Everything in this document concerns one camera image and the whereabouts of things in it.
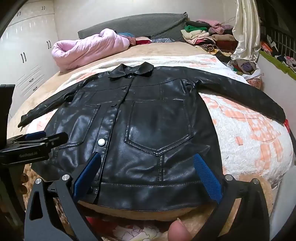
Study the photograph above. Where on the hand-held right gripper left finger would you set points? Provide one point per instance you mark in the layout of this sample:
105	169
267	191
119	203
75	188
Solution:
86	176

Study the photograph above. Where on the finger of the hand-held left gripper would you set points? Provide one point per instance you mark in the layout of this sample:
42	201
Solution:
34	135
56	139

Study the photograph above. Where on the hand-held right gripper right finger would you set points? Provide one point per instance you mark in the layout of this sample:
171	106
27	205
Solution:
207	178

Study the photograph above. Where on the black leather jacket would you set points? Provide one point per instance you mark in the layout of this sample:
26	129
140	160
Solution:
150	120

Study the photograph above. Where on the heap of clothes under curtain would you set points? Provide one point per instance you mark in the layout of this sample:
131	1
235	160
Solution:
244	67

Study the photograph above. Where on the small heap of colourful clothes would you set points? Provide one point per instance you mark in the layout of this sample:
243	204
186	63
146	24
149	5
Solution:
143	40

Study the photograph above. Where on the pile of folded clothes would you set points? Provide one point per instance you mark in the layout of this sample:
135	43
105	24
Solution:
203	34

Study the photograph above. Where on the black crate with clothes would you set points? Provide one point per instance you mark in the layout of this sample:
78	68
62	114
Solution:
281	37

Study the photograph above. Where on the person's right hand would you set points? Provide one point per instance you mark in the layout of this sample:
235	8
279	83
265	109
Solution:
179	230

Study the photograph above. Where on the white and orange fleece blanket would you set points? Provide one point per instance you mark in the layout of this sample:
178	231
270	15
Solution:
242	129

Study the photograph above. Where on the floral cloth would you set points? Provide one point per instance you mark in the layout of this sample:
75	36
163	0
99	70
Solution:
129	233

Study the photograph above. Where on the pink quilted duvet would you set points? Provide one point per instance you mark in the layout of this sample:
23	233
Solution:
87	47

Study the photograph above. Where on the white wardrobe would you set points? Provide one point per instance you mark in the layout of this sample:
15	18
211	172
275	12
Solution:
25	34

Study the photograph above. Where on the green ledge cover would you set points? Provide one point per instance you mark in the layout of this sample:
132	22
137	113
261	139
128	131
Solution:
277	63

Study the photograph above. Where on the grey headboard cushion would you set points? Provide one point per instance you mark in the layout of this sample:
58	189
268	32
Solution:
143	25

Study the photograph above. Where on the cream satin curtain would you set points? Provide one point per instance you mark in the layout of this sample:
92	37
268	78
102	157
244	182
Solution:
246	30

